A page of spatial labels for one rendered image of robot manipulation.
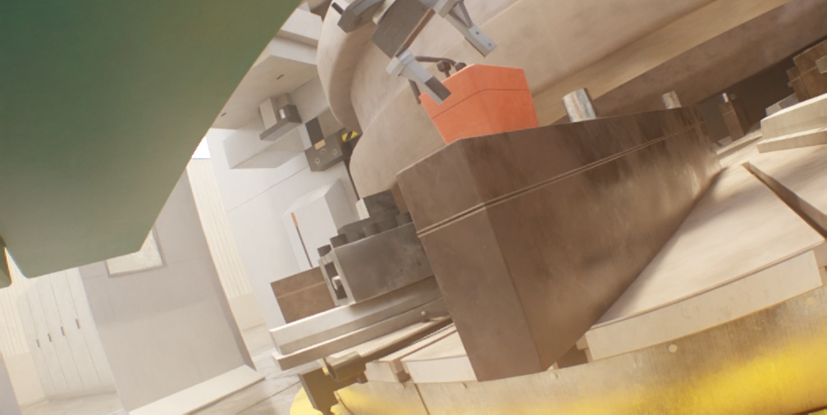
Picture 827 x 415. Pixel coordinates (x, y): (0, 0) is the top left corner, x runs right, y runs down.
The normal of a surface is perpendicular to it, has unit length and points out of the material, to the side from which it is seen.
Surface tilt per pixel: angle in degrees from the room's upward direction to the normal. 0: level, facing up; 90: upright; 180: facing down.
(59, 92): 180
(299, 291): 90
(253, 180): 90
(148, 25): 180
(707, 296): 90
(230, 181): 90
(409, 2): 114
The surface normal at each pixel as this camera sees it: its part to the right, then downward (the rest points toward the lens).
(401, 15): -0.56, 0.56
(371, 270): 0.36, -0.28
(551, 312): 0.66, -0.36
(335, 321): 0.22, -0.55
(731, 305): -0.58, 0.11
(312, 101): -0.41, 0.02
